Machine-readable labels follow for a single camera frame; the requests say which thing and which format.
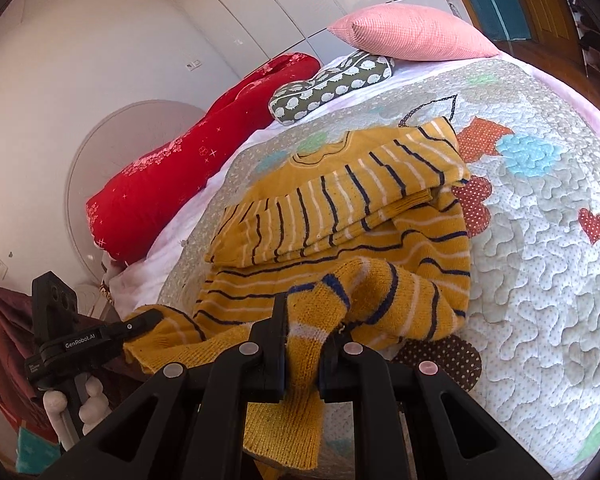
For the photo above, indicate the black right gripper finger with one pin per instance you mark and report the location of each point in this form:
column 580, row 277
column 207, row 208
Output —
column 141, row 324
column 416, row 423
column 187, row 423

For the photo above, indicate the yellow striped knit sweater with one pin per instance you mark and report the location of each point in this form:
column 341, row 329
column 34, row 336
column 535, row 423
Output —
column 363, row 234

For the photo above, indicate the white gloved left hand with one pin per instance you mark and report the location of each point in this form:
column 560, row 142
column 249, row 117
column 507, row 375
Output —
column 93, row 409

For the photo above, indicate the dark red cloth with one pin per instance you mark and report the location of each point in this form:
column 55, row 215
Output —
column 16, row 345

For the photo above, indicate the quilted heart patchwork bedspread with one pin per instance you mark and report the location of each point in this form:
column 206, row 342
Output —
column 533, row 148

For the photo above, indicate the red rolled blanket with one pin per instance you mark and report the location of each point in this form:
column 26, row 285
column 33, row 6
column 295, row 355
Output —
column 127, row 215

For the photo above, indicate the round beige headboard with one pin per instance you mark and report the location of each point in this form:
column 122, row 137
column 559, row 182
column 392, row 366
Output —
column 113, row 144

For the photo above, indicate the green sheep pattern pillow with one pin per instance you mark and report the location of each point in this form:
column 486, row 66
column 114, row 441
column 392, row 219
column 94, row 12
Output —
column 294, row 101

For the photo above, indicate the cluttered shoe rack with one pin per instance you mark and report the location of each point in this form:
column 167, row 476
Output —
column 589, row 40

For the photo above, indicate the pink checked pillow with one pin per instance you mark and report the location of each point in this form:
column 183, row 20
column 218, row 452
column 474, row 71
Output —
column 412, row 33

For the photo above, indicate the brown wooden door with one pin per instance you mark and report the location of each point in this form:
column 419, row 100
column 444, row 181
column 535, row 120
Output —
column 553, row 26

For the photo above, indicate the white wall socket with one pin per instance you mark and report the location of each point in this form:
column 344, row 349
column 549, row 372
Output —
column 193, row 65

